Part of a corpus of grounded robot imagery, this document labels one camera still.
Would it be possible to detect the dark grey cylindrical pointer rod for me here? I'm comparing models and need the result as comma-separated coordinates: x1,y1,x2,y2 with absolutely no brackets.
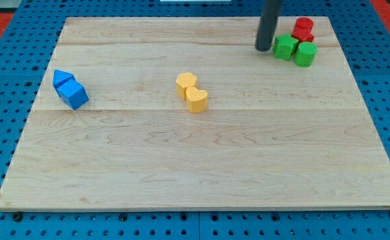
255,0,283,52

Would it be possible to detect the yellow hexagon block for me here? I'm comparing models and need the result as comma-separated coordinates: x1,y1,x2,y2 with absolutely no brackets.
176,72,197,99

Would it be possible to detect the blue cube block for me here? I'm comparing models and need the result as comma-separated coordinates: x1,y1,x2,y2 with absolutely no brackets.
57,80,89,110

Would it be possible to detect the yellow heart block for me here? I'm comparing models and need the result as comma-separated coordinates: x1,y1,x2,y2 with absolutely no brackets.
186,87,208,113

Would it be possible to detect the green star block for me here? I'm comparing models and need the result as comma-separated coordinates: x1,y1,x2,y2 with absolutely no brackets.
273,33,299,61

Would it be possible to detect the blue triangle block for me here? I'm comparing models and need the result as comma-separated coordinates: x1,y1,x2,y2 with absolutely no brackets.
53,69,75,97

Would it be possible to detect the red star block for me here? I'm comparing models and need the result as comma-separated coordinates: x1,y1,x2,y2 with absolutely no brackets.
291,27,315,43

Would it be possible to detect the green cylinder block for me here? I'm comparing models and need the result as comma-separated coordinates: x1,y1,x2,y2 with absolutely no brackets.
294,42,318,67

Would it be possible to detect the red cylinder block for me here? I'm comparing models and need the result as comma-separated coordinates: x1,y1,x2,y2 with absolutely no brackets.
295,17,314,31

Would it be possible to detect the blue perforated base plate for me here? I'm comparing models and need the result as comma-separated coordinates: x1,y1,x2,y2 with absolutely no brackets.
0,1,390,239

